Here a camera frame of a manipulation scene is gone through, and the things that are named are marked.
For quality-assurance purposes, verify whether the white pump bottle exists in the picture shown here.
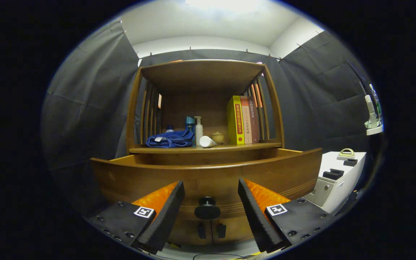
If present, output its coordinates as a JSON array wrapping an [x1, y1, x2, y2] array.
[[194, 116, 204, 146]]

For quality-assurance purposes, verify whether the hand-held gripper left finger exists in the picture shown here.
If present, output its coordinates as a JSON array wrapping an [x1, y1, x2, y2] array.
[[85, 181, 186, 254]]

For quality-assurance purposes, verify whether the white green-capped cleanser tube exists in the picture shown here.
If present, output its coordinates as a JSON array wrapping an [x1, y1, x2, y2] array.
[[199, 135, 218, 148]]

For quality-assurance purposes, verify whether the white drawer cabinet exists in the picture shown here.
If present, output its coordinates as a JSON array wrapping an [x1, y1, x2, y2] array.
[[304, 151, 367, 215]]

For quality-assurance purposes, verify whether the white wall-mounted holder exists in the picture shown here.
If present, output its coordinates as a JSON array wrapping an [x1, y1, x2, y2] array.
[[364, 84, 384, 136]]

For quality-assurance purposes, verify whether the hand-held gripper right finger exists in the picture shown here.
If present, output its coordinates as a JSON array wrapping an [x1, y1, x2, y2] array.
[[238, 178, 335, 253]]

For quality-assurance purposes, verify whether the yellow book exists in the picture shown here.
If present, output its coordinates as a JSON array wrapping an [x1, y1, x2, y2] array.
[[226, 95, 245, 145]]

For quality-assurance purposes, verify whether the wooden cabinet door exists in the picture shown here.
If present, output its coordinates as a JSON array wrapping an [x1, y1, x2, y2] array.
[[168, 217, 212, 246], [212, 216, 256, 243]]

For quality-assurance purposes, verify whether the brown book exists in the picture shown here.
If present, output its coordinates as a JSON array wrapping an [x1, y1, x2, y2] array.
[[248, 96, 260, 143]]

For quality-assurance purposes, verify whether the cream and orange book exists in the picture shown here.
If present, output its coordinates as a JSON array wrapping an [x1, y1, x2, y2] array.
[[240, 96, 253, 144]]

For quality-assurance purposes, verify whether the wooden countertop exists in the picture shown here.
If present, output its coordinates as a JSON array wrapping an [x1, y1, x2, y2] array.
[[129, 142, 282, 155]]

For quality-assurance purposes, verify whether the pale green tape dispenser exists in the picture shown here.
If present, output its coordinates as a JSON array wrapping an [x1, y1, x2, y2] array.
[[337, 148, 355, 161]]

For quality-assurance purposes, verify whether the blue folded towel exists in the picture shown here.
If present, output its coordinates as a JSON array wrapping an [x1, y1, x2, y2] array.
[[146, 130, 195, 148]]

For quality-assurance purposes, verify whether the wooden cabinet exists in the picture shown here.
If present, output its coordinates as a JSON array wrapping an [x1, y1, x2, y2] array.
[[126, 59, 285, 246]]

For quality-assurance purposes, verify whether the black open tray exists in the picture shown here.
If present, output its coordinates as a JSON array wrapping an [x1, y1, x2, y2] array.
[[322, 168, 345, 181]]

